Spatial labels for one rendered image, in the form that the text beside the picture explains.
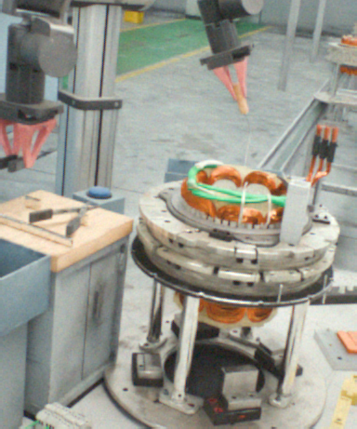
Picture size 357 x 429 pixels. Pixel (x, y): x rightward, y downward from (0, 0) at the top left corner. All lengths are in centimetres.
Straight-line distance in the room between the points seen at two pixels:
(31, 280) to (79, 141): 56
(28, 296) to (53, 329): 9
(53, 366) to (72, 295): 11
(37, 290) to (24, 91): 28
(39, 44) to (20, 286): 32
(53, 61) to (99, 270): 34
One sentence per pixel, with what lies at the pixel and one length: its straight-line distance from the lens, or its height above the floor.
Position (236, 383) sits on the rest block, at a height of 85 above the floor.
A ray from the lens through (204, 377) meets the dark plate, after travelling 128.
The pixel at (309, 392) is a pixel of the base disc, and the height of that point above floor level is 80.
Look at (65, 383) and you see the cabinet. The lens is 115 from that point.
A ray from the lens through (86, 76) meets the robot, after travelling 146.
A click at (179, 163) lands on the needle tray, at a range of 150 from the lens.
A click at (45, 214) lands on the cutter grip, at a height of 109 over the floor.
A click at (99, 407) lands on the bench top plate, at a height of 78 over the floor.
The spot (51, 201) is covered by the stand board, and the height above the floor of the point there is 107.
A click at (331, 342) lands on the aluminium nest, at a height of 80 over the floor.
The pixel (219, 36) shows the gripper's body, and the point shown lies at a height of 134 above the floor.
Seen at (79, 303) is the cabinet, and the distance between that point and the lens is 110.
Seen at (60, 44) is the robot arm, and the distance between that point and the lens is 96.
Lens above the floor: 148
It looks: 19 degrees down
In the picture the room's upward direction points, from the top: 7 degrees clockwise
